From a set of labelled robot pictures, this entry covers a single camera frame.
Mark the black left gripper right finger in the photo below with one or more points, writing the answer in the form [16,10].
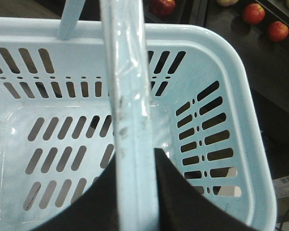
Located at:
[182,208]

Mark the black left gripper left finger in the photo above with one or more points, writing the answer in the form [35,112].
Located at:
[95,210]

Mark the light blue plastic basket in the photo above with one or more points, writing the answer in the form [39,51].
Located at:
[75,93]

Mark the red apple by basket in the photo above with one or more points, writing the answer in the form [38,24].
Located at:
[253,14]

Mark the bright red apple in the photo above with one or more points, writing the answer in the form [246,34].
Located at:
[277,31]

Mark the red yellow apple middle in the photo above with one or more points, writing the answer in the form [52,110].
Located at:
[162,7]

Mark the pale peach fruit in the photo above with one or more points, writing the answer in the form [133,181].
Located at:
[226,3]

